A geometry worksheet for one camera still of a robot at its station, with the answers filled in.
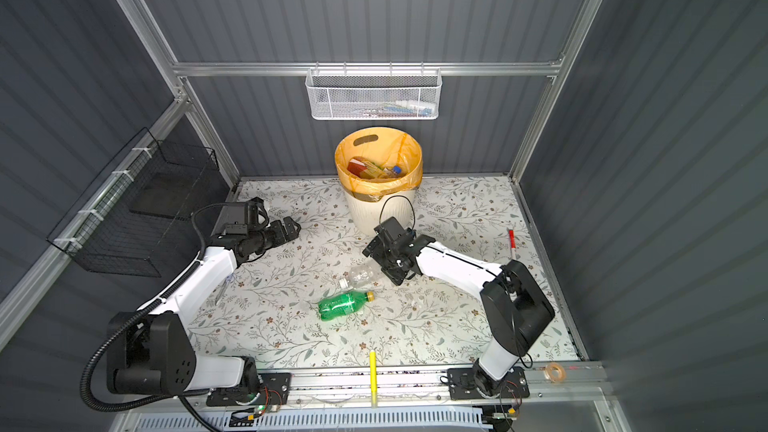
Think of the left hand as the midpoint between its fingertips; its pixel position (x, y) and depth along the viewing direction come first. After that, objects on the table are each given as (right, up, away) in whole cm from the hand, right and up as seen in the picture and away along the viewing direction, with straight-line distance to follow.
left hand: (286, 231), depth 88 cm
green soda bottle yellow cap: (+18, -20, -5) cm, 27 cm away
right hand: (+26, -9, -1) cm, 28 cm away
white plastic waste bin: (+24, +5, +3) cm, 25 cm away
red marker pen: (+73, -4, +14) cm, 74 cm away
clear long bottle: (+22, -15, +4) cm, 26 cm away
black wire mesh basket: (-32, +6, -14) cm, 35 cm away
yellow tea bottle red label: (+21, +19, +6) cm, 30 cm away
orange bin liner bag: (+29, +28, +12) cm, 42 cm away
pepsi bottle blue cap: (+33, +20, +15) cm, 41 cm away
